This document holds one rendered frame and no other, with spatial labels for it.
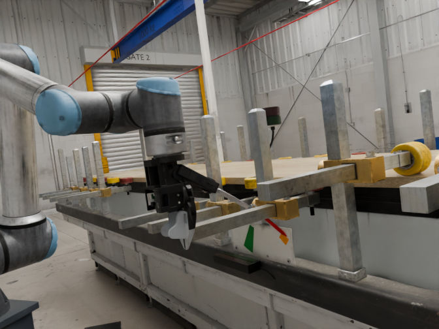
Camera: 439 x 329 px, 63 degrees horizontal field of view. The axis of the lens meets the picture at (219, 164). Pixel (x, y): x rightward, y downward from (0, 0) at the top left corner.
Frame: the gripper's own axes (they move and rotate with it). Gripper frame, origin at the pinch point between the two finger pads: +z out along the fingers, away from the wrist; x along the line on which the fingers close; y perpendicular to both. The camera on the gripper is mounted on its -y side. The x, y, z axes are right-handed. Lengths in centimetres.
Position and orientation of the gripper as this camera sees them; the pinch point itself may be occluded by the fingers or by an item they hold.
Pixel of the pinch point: (188, 243)
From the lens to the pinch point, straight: 82.9
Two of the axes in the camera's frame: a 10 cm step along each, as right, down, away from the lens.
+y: -8.1, 1.4, -5.7
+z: 1.3, 9.9, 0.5
